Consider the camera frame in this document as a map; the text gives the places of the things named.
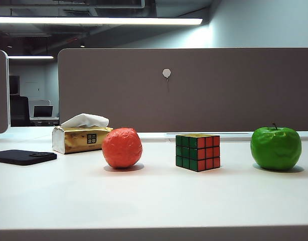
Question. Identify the wide brown desk partition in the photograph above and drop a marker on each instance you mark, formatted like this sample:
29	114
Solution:
219	95

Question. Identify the wrinkled orange fruit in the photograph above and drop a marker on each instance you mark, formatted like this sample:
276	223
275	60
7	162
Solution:
122	148

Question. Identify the gold tissue pack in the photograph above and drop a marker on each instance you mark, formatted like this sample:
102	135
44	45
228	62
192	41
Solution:
76	141

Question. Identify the black office chair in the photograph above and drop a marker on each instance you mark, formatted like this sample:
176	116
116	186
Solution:
18	110

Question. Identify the white adhesive wall hook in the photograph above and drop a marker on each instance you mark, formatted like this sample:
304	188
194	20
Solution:
166	72

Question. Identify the open laptop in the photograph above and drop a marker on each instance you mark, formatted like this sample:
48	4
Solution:
43	111

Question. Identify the long ceiling light strip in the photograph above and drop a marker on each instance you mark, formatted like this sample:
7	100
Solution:
106	20

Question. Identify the background office desk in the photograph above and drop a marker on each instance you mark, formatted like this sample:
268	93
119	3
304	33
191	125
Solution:
44	121

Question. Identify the narrow brown desk partition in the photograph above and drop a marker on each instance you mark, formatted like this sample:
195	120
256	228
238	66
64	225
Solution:
0	95

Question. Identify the short ceiling light strip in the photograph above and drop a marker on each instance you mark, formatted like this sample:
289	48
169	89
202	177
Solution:
31	57

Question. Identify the Rubik's cube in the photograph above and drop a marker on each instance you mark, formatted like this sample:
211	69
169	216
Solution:
197	153

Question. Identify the black smartphone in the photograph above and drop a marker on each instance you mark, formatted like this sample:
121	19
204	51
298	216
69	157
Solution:
21	157

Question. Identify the green plastic apple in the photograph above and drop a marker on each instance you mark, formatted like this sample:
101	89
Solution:
275	150

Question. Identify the dark wall cabinet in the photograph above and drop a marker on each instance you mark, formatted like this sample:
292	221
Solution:
14	85

